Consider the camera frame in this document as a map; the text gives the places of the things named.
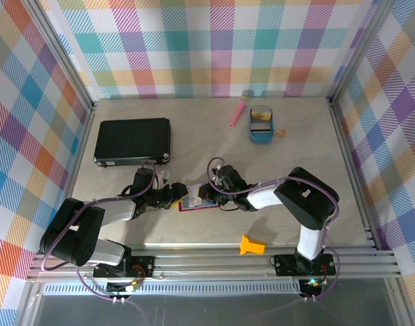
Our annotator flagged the aluminium frame rail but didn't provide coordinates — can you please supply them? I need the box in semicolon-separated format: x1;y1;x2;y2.
26;249;402;283

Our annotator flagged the black controller bracket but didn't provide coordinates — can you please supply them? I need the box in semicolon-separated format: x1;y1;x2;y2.
106;280;138;296
298;277;327;298

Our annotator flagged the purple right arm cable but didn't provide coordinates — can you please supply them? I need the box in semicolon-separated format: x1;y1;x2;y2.
206;156;341;302

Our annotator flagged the aluminium side rail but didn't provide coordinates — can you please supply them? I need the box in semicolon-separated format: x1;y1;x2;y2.
327;100;380;252
47;101;99;255

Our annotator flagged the pink toy microphone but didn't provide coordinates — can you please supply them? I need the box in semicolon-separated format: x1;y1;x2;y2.
228;88;255;129

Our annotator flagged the white credit card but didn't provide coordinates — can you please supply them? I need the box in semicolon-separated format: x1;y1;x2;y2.
187;184;202;209

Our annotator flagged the aluminium frame post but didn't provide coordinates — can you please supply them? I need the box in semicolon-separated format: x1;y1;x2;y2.
325;0;398;109
23;0;98;115

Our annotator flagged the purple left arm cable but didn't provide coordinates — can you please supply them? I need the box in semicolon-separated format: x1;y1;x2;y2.
40;158;157;304

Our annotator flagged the yellow plastic stand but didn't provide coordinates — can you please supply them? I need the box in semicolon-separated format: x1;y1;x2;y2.
239;233;267;256

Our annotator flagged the blue oval card tin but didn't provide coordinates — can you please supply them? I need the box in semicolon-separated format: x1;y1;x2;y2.
249;106;275;146

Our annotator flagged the gold credit card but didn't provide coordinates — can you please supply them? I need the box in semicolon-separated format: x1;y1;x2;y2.
251;107;272;122

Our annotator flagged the grey slotted cable duct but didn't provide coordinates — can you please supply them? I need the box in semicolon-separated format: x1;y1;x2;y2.
43;283;302;296

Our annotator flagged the red card holder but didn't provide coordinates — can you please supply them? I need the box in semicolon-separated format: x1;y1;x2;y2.
177;194;221;214

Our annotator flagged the black briefcase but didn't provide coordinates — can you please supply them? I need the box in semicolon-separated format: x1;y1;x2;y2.
93;117;173;168

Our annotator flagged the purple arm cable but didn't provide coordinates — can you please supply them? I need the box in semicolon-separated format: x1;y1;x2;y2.
206;156;341;302
40;158;157;304

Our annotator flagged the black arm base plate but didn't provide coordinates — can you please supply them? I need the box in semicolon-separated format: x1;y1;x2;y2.
273;253;338;277
92;255;156;278

